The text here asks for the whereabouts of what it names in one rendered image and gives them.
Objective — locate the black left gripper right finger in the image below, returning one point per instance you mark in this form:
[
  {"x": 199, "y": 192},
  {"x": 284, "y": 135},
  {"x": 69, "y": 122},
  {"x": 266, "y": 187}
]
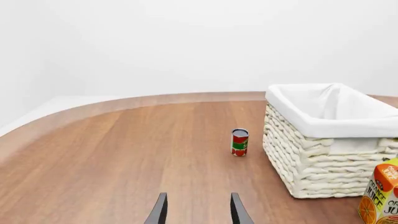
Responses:
[{"x": 238, "y": 212}]

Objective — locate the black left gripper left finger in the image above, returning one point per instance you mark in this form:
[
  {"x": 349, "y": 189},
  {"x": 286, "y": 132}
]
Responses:
[{"x": 159, "y": 212}]

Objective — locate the white woven basket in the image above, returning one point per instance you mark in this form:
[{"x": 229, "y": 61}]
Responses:
[{"x": 323, "y": 140}]

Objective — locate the red and green tin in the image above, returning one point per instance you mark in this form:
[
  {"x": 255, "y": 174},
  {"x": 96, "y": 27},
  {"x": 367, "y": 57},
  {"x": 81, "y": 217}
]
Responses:
[{"x": 239, "y": 142}]

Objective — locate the orange juice carton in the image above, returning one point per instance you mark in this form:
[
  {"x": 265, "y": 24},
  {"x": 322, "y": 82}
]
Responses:
[{"x": 381, "y": 193}]

